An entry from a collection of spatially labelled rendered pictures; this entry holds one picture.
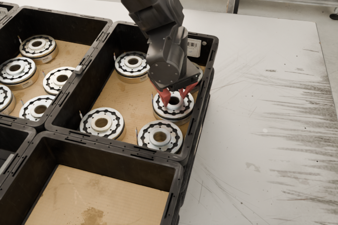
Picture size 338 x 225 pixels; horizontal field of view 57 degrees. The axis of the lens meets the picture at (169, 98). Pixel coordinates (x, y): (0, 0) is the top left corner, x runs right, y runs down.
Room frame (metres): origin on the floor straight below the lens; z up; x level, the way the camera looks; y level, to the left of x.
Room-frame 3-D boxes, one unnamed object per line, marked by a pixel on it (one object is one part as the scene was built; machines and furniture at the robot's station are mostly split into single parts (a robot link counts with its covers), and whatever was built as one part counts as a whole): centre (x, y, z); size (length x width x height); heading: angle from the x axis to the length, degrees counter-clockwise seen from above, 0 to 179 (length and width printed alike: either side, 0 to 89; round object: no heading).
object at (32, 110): (0.48, 0.31, 0.86); 0.05 x 0.05 x 0.01
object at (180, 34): (0.51, -0.01, 1.04); 0.07 x 0.06 x 0.07; 169
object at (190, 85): (0.52, -0.02, 0.91); 0.07 x 0.07 x 0.09; 30
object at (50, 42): (0.74, 0.39, 0.86); 0.10 x 0.10 x 0.01
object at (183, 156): (0.53, 0.06, 0.92); 0.40 x 0.30 x 0.02; 165
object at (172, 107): (0.51, -0.01, 0.86); 0.05 x 0.05 x 0.01
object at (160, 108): (0.51, -0.01, 0.86); 0.10 x 0.10 x 0.01
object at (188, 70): (0.51, -0.01, 0.98); 0.10 x 0.07 x 0.07; 120
